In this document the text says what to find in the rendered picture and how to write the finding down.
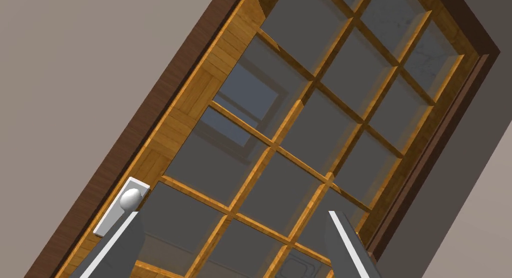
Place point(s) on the wooden glass-paned door leaf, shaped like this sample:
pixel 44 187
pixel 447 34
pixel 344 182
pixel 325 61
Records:
pixel 224 69

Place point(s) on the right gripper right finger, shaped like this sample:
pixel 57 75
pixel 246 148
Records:
pixel 348 250

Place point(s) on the white round door knob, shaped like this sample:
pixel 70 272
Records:
pixel 128 198

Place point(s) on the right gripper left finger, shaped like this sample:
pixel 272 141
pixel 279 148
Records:
pixel 116 250

